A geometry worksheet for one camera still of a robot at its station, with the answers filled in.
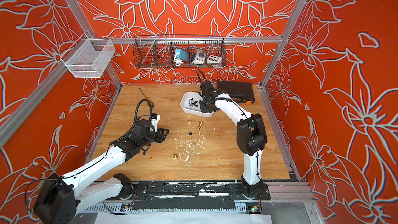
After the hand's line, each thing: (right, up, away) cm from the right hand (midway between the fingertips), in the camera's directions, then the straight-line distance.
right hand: (202, 108), depth 92 cm
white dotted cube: (+6, +30, +3) cm, 31 cm away
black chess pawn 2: (-8, -16, +1) cm, 17 cm away
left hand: (-20, -11, -9) cm, 25 cm away
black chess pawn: (-5, +2, +15) cm, 16 cm away
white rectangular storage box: (-5, +7, +18) cm, 20 cm away
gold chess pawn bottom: (-15, -26, -9) cm, 31 cm away
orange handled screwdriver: (-41, +7, +20) cm, 46 cm away
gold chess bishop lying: (-1, -10, +4) cm, 11 cm away
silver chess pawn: (-8, +1, +15) cm, 17 cm away
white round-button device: (-2, +30, -2) cm, 30 cm away
